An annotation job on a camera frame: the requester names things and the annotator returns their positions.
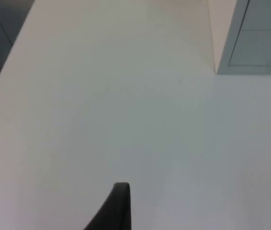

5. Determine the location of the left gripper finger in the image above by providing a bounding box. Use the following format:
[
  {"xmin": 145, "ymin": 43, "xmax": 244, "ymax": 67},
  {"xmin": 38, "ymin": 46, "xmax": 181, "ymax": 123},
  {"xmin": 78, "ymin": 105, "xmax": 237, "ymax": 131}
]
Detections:
[{"xmin": 82, "ymin": 182, "xmax": 132, "ymax": 230}]

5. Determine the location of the small grey chest of drawers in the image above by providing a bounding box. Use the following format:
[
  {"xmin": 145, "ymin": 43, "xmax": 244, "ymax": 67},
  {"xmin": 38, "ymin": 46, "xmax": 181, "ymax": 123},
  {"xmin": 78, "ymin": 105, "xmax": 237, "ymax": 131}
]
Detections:
[{"xmin": 207, "ymin": 0, "xmax": 271, "ymax": 76}]

